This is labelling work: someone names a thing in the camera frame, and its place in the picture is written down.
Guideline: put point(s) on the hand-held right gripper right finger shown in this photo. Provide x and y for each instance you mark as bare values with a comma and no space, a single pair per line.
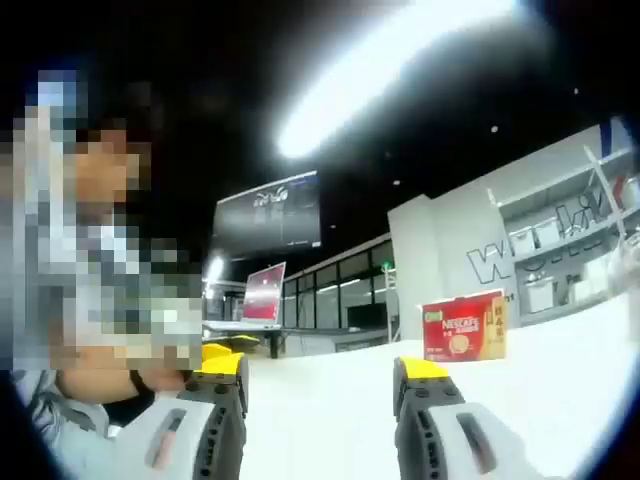
465,440

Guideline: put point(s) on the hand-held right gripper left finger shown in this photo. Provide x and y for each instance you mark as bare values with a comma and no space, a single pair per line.
170,440

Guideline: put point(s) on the red coffee box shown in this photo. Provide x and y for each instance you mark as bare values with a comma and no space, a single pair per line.
450,330

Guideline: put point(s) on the person's left hand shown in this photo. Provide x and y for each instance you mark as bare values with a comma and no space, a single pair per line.
167,382

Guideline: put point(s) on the white side desk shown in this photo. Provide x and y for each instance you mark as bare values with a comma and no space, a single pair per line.
273,345

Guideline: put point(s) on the laptop with red screen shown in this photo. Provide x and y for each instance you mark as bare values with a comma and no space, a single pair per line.
262,292

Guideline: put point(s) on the black wristwatch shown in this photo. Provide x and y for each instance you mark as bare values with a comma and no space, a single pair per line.
140,384

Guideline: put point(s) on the black flat screen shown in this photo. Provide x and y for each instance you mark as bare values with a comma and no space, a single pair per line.
367,317

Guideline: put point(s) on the large dark monitor screen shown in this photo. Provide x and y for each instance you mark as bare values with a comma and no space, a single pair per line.
265,215

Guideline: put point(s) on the row of white storage bins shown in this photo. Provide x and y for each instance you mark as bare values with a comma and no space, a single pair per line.
540,295

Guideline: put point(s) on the grey metal shelf rack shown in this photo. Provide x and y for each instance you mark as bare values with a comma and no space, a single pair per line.
550,197

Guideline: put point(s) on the ceiling light strip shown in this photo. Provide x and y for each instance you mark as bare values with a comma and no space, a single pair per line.
350,85

